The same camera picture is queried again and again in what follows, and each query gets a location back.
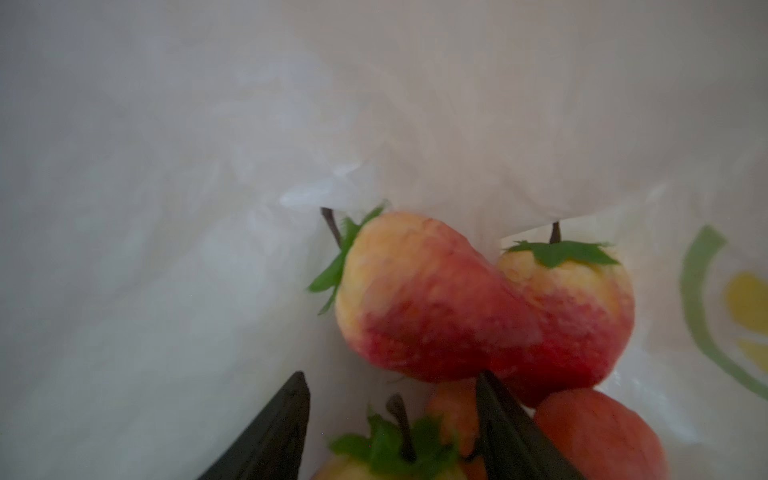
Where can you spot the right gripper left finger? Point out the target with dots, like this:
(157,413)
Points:
(271,447)

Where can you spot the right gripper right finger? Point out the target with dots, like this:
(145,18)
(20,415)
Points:
(511,444)

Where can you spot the large red fake strawberry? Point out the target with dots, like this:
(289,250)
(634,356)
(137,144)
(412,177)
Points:
(411,295)

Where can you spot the white plastic bag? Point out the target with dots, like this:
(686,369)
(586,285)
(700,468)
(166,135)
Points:
(164,164)

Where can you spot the fake strawberry in bag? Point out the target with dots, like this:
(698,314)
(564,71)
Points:
(395,448)
(601,437)
(583,298)

